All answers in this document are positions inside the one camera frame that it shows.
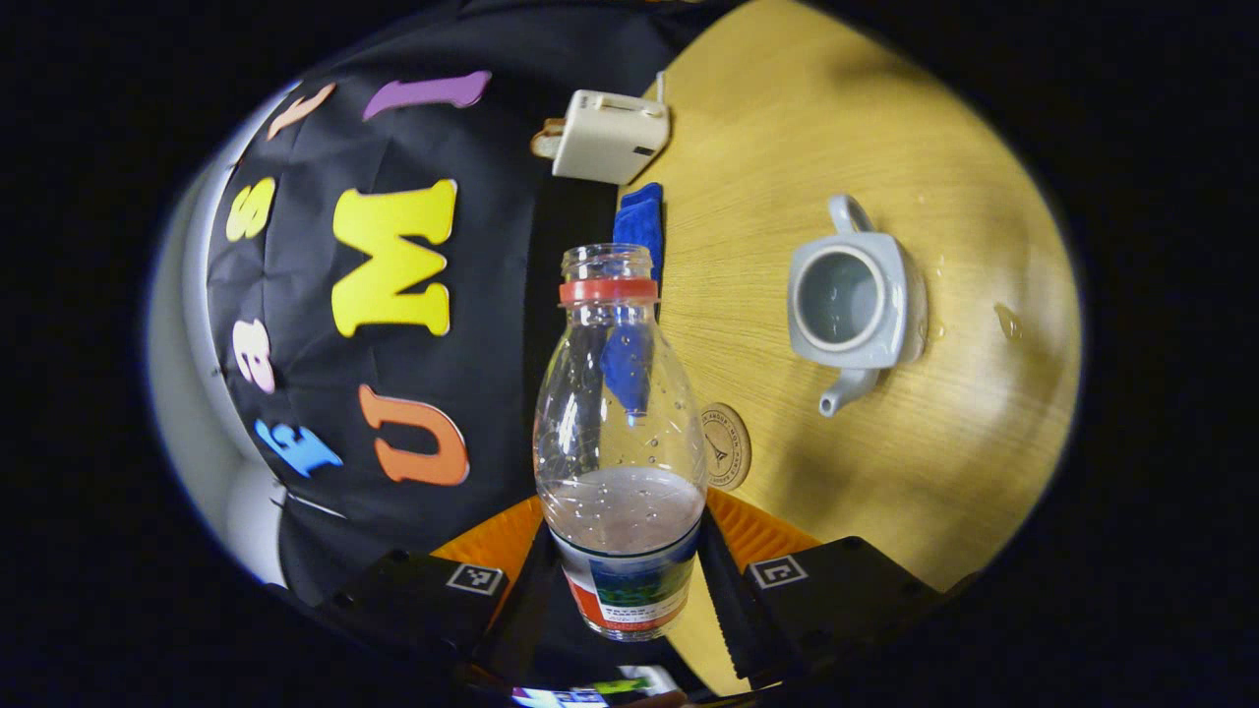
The round cork coaster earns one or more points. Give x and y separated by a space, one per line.
730 447

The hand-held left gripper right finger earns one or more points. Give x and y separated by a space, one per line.
733 619

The blue towel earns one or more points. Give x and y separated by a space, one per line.
641 226

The white toaster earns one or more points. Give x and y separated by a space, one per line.
610 138

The computer monitor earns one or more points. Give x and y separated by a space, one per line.
551 698

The clear plastic water bottle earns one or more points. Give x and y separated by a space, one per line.
590 393

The black backdrop cloth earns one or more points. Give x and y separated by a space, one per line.
492 295

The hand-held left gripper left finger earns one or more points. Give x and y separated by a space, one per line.
516 619

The white ceramic teacup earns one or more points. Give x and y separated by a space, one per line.
900 324

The bread slice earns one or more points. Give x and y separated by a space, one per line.
546 141

